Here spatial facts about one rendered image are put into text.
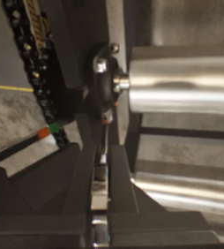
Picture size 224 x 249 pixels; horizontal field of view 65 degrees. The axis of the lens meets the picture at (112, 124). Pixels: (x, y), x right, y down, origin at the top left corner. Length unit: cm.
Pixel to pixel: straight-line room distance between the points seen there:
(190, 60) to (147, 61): 6
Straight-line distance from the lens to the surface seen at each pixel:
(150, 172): 47
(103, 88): 30
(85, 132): 32
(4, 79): 128
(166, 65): 28
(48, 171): 20
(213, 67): 28
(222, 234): 77
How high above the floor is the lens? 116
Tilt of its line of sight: 50 degrees down
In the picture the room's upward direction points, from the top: 160 degrees counter-clockwise
